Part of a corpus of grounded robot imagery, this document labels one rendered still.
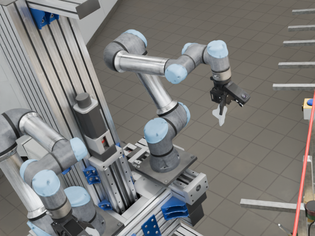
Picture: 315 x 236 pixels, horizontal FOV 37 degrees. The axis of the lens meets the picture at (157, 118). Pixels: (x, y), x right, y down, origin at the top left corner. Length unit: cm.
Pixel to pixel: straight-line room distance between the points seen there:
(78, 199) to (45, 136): 38
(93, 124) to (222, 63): 59
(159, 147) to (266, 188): 151
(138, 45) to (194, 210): 85
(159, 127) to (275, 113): 216
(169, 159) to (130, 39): 59
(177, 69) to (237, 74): 299
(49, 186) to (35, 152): 93
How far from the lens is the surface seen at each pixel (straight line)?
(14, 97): 400
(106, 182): 216
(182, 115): 224
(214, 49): 183
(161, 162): 223
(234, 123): 413
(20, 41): 182
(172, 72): 180
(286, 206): 226
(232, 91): 192
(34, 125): 177
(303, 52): 499
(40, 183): 145
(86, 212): 200
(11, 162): 189
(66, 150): 156
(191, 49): 189
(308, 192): 221
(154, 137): 214
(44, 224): 195
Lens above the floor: 255
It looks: 35 degrees down
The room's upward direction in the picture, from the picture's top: 16 degrees counter-clockwise
